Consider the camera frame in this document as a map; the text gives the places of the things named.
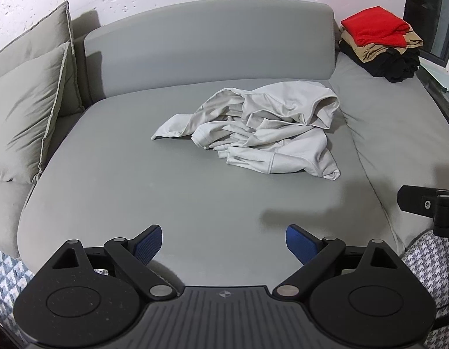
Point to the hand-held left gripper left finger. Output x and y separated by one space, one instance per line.
148 244

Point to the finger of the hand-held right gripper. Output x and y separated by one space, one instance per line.
417 200

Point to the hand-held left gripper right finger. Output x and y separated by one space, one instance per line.
300 244

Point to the white hooded garment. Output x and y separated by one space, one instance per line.
282 152

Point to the grey sofa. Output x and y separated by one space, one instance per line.
137 189

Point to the houndstooth patterned rug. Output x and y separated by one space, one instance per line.
431 261

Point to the pale green sheet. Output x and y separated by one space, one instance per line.
437 74

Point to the black folded garment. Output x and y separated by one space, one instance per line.
391 67

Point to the tan folded garment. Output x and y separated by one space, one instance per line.
370 52

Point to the large grey cushion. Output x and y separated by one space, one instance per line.
24 116

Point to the red folded garment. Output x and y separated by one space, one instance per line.
373 25

